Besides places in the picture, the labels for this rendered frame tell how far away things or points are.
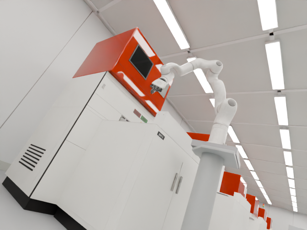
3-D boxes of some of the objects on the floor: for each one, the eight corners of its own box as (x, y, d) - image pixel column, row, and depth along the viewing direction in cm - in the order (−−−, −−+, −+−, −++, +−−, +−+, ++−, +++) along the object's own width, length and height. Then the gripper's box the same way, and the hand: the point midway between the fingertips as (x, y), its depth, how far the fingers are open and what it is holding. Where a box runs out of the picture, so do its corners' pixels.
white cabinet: (49, 216, 133) (102, 119, 165) (130, 231, 197) (157, 159, 229) (100, 265, 92) (157, 124, 124) (182, 264, 155) (206, 171, 187)
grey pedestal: (251, 322, 101) (268, 176, 133) (248, 359, 68) (272, 154, 100) (169, 269, 129) (200, 159, 161) (139, 278, 96) (186, 138, 128)
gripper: (169, 89, 157) (158, 100, 145) (154, 81, 161) (143, 91, 149) (171, 82, 152) (160, 92, 139) (156, 74, 155) (144, 84, 143)
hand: (152, 91), depth 145 cm, fingers closed
